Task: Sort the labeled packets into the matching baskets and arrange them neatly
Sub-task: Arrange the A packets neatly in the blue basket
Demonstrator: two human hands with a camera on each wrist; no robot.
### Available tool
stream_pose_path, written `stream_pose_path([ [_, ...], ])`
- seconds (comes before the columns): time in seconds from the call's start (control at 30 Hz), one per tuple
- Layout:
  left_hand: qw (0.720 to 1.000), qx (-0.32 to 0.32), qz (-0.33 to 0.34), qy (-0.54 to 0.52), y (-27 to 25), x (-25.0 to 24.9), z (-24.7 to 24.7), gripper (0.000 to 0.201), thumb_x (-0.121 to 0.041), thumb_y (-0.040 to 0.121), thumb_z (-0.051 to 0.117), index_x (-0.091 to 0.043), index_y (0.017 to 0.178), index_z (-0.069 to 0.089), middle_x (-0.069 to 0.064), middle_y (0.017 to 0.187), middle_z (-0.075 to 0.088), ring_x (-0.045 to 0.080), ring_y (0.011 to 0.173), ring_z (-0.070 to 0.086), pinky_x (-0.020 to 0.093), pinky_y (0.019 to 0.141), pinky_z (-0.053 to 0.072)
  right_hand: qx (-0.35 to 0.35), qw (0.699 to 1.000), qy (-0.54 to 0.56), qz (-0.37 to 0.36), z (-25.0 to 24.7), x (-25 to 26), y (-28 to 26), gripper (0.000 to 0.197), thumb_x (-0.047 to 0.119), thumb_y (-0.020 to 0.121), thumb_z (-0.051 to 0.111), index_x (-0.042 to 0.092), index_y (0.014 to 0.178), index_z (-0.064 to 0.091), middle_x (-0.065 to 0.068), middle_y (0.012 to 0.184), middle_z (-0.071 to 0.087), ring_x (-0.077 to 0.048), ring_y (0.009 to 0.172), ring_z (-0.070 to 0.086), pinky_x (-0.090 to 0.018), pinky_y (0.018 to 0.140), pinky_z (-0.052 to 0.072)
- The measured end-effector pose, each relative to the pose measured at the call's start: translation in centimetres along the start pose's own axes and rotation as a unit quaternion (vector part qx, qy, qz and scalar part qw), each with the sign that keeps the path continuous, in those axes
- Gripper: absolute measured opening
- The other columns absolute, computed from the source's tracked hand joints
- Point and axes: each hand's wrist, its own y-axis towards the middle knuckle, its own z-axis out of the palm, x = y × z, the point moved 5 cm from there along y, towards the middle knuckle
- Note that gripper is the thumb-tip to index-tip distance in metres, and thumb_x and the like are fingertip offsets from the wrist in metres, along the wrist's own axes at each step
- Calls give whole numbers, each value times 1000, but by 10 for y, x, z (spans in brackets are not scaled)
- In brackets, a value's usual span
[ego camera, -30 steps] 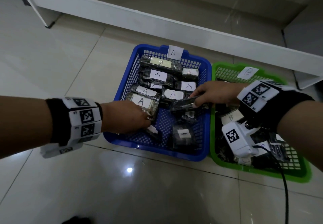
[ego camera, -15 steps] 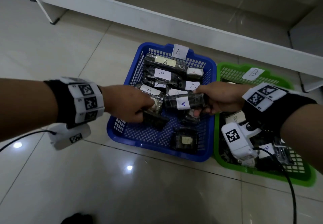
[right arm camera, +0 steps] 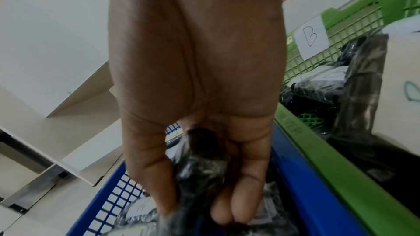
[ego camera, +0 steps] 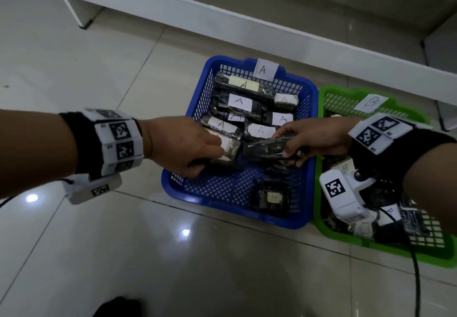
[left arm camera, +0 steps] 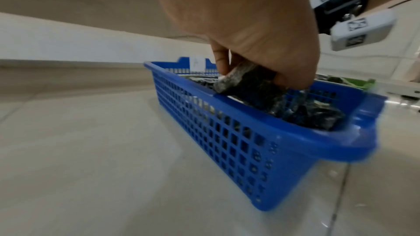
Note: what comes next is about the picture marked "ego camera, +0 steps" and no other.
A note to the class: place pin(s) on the person's left hand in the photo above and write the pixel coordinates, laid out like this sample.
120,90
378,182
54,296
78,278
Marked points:
175,142

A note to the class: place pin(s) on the person's right hand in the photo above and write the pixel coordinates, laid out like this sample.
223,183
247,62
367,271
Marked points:
317,135

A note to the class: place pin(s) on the black item packet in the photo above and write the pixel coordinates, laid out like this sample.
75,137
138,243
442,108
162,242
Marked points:
264,149
230,149

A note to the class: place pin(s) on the blue plastic mesh basket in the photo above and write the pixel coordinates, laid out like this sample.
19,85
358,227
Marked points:
221,202

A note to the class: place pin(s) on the green plastic mesh basket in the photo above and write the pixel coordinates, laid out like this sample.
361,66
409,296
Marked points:
439,252

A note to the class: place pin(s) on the person's left forearm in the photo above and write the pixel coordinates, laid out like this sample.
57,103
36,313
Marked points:
35,149

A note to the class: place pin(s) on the person's dark trouser leg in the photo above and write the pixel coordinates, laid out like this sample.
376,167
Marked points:
118,308

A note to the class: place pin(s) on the black wristband with markers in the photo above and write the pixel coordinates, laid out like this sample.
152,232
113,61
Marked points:
118,142
392,149

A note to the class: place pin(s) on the white shelf unit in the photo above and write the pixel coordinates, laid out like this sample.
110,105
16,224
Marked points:
250,24

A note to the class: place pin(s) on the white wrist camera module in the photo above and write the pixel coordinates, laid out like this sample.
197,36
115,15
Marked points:
339,192
93,190

